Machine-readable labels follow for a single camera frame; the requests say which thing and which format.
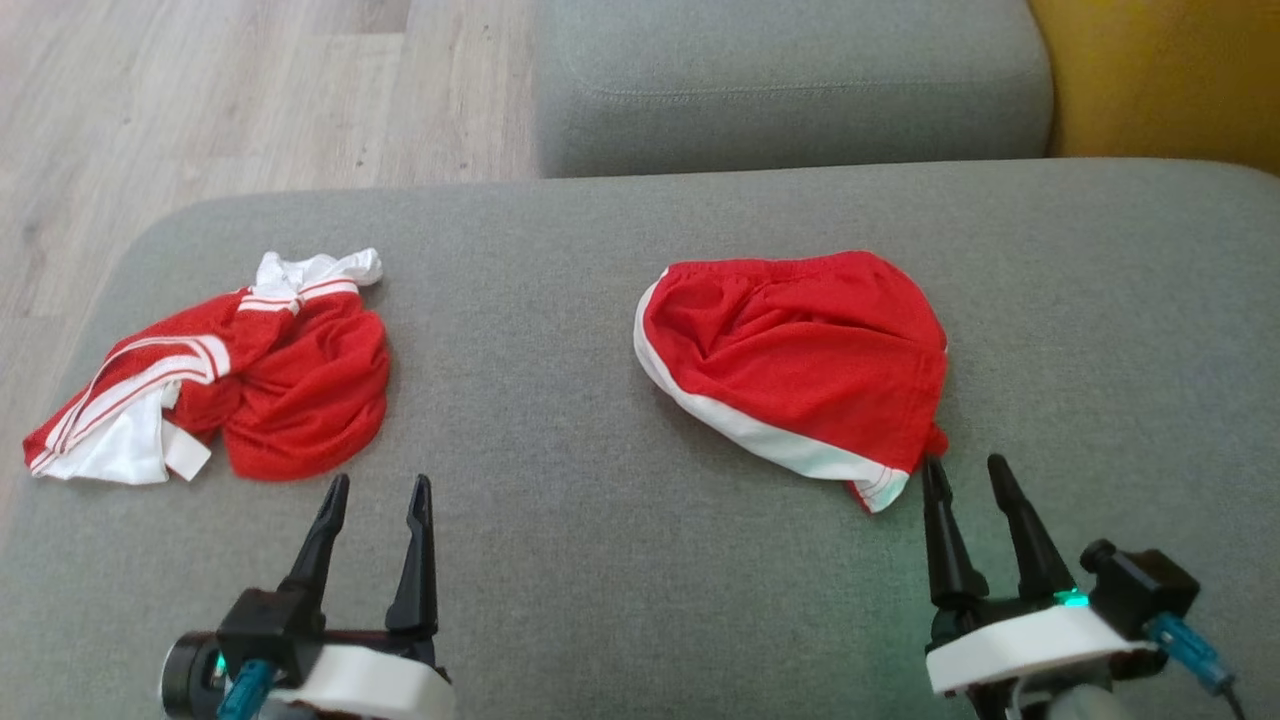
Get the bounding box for yellow cushion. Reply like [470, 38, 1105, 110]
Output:
[1028, 0, 1280, 176]

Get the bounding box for red jersey with white sleeves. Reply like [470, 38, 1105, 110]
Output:
[22, 248, 391, 487]

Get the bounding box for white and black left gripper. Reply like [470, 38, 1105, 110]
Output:
[262, 475, 453, 720]

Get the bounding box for grey fabric sofa seat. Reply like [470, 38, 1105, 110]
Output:
[0, 158, 1280, 720]

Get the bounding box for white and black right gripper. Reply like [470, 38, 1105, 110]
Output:
[922, 455, 1158, 720]

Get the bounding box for grey fabric sofa cushion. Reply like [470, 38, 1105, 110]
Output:
[533, 0, 1056, 179]

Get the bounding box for red shorts with white trim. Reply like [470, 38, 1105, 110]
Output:
[633, 250, 951, 514]

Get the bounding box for right camera cable blue plug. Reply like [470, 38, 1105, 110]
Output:
[1145, 612, 1248, 720]

